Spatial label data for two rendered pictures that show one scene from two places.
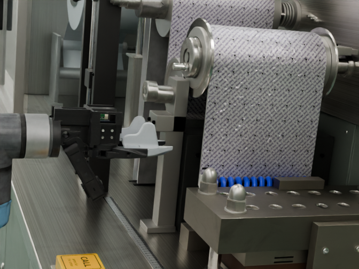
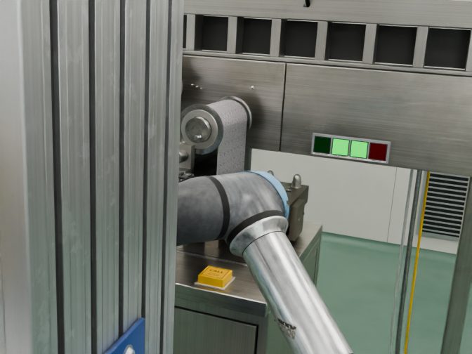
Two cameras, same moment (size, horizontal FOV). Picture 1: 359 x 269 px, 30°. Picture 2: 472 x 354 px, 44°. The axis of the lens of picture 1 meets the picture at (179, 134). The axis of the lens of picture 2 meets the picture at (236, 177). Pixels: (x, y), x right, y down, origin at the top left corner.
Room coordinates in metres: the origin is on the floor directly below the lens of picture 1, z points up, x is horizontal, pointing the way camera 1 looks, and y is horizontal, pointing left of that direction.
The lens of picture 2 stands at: (0.10, 1.19, 1.55)
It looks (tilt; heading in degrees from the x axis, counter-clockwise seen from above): 15 degrees down; 310
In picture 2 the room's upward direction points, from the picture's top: 3 degrees clockwise
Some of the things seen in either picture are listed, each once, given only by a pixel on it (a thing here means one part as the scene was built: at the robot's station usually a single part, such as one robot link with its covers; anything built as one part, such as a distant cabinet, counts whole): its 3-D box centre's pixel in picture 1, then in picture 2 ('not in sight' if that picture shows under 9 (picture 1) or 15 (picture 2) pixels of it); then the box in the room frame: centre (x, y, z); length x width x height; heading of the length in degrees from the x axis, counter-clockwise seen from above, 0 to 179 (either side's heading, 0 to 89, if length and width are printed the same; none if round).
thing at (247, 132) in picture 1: (260, 137); (231, 168); (1.24, -0.15, 1.11); 0.23 x 0.01 x 0.18; 111
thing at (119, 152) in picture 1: (121, 150); not in sight; (1.11, 0.10, 1.09); 0.09 x 0.05 x 0.02; 102
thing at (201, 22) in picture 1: (197, 57); (199, 129); (1.25, -0.02, 1.25); 0.15 x 0.01 x 0.15; 21
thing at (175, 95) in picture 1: (163, 155); (180, 195); (1.27, 0.03, 1.05); 0.06 x 0.05 x 0.31; 111
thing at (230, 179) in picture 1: (262, 185); not in sight; (1.22, -0.16, 1.03); 0.21 x 0.04 x 0.03; 111
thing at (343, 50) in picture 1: (338, 48); not in sight; (1.36, -0.30, 1.28); 0.06 x 0.05 x 0.02; 111
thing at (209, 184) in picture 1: (209, 180); not in sight; (1.13, -0.06, 1.05); 0.04 x 0.04 x 0.04
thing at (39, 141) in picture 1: (37, 135); not in sight; (1.09, 0.24, 1.11); 0.08 x 0.05 x 0.08; 21
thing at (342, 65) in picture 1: (333, 65); not in sight; (1.35, -0.30, 1.25); 0.07 x 0.04 x 0.04; 111
